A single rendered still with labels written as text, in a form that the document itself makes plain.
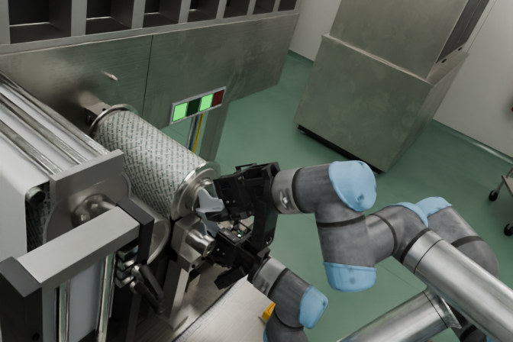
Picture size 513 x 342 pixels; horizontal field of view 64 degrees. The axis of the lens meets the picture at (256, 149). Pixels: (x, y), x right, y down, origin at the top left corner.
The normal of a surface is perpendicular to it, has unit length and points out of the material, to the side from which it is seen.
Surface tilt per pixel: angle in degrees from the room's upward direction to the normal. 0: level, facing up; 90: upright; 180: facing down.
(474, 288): 46
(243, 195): 50
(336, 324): 0
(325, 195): 82
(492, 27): 90
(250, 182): 90
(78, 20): 90
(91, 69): 90
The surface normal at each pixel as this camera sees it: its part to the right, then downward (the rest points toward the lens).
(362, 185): 0.77, -0.15
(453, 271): -0.40, -0.48
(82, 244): 0.26, -0.81
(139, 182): -0.57, 0.37
